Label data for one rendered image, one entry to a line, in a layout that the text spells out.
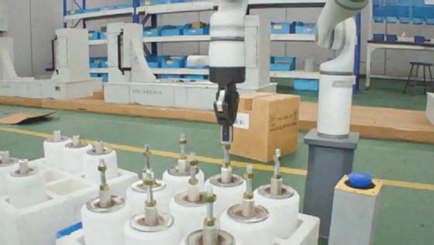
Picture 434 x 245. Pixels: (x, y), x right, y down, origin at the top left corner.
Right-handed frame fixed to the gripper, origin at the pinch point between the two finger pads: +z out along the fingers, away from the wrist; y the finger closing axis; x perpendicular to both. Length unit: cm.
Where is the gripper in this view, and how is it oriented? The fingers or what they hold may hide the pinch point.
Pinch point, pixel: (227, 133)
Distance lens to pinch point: 76.1
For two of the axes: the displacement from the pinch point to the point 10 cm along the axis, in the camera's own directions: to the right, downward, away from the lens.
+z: 0.1, 9.8, 2.0
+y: 2.8, -1.9, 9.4
